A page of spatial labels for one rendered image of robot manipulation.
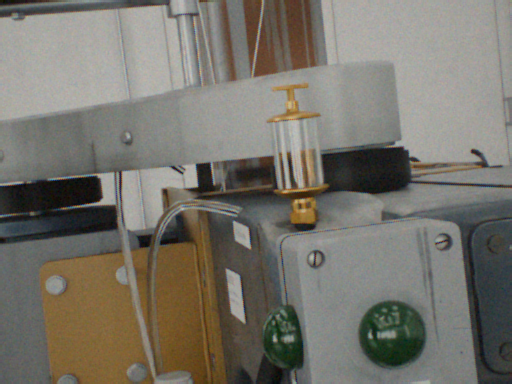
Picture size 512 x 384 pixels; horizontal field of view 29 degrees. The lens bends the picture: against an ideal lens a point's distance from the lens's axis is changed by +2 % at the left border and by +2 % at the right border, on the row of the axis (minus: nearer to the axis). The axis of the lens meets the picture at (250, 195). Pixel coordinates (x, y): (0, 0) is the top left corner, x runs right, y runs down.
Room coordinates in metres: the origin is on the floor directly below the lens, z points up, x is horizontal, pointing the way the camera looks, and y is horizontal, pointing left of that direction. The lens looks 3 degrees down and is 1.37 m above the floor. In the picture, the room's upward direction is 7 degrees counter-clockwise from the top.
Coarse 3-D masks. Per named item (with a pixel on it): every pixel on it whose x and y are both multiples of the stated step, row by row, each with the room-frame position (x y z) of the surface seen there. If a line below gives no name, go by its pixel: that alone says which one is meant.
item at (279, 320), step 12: (276, 312) 0.43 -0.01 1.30; (288, 312) 0.43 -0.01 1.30; (264, 324) 0.44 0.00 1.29; (276, 324) 0.43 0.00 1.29; (288, 324) 0.43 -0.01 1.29; (264, 336) 0.43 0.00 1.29; (276, 336) 0.43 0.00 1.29; (288, 336) 0.43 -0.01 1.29; (300, 336) 0.43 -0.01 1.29; (264, 348) 0.44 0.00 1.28; (276, 348) 0.43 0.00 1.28; (288, 348) 0.43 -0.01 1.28; (300, 348) 0.43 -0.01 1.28; (276, 360) 0.43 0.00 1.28; (288, 360) 0.43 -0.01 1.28; (300, 360) 0.43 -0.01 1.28
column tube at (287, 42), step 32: (256, 0) 0.97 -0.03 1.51; (288, 0) 0.98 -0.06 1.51; (320, 0) 0.99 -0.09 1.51; (224, 32) 0.97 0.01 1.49; (256, 32) 0.97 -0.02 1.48; (288, 32) 0.98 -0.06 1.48; (320, 32) 0.98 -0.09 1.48; (224, 64) 0.97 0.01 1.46; (256, 64) 0.97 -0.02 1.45; (288, 64) 0.98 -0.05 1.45; (320, 64) 0.98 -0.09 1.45; (256, 160) 0.97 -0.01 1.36
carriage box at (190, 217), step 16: (160, 192) 1.07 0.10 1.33; (176, 192) 0.96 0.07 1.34; (192, 192) 0.85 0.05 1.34; (224, 192) 0.88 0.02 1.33; (240, 192) 0.76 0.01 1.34; (192, 224) 0.85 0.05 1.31; (192, 240) 0.87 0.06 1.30; (208, 304) 0.76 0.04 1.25; (208, 320) 0.82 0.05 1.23; (208, 336) 0.83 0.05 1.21
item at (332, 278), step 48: (288, 240) 0.44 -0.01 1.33; (336, 240) 0.42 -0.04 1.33; (384, 240) 0.43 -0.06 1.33; (432, 240) 0.43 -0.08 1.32; (288, 288) 0.44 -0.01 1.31; (336, 288) 0.42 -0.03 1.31; (384, 288) 0.42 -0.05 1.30; (432, 288) 0.43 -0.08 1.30; (336, 336) 0.42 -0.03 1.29; (432, 336) 0.43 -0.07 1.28
